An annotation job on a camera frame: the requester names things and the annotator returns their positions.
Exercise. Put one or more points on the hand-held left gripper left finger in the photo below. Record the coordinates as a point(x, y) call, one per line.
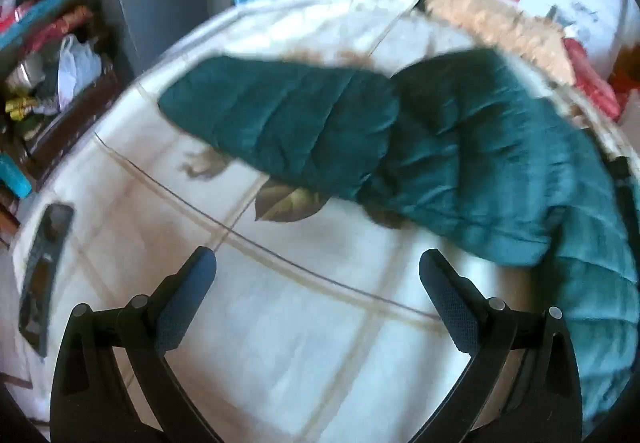
point(175, 318)

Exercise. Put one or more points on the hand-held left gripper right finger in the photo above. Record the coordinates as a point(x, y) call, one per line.
point(457, 313)

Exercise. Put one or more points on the dark green quilted jacket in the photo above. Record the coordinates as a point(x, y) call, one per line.
point(450, 148)

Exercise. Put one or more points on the floral cream bed sheet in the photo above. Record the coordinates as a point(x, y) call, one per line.
point(300, 348)

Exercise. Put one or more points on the black rectangular object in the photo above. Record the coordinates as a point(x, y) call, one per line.
point(42, 283)

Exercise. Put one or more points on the cyan plastic object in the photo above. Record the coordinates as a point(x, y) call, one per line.
point(15, 178)

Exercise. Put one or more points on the cluttered wooden shelf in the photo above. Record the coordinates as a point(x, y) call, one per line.
point(75, 123)

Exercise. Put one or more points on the white plastic bag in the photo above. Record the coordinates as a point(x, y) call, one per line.
point(77, 68)

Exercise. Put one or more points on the red heart-shaped cushion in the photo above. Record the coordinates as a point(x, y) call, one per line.
point(592, 78)

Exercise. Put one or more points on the peach frilled pillow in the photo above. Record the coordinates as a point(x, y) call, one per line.
point(490, 18)

